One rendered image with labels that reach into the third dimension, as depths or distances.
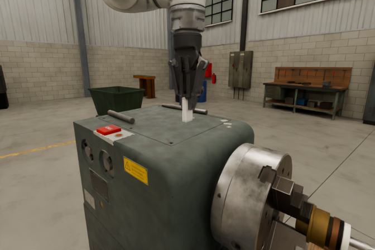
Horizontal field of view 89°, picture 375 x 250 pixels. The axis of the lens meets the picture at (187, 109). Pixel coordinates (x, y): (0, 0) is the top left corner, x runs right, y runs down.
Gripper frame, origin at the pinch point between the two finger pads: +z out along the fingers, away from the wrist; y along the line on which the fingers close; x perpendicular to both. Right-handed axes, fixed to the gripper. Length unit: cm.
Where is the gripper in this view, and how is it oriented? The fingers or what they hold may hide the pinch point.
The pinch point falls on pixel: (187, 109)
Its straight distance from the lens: 54.3
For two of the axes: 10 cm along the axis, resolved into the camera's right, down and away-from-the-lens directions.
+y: 7.6, 1.5, -6.4
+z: 0.0, 9.7, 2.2
